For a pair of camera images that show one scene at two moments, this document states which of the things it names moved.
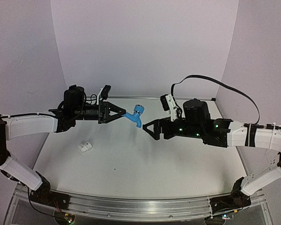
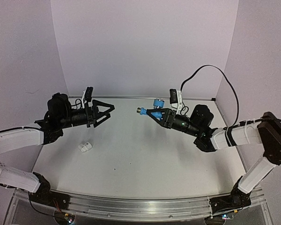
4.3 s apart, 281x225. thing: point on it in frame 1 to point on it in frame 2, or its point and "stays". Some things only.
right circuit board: (229, 217) stays
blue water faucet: (135, 117) to (158, 103)
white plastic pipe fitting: (85, 147) stays
